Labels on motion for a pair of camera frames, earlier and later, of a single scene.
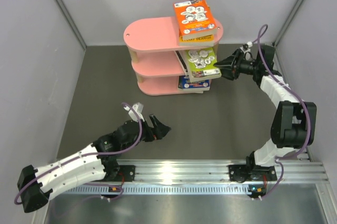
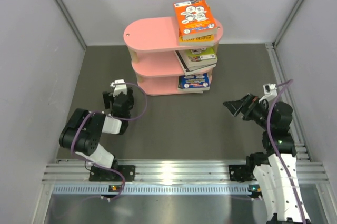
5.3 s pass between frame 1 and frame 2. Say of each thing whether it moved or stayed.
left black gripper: moved
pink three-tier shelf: stayed
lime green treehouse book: moved
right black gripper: moved
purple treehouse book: stayed
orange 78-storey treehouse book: stayed
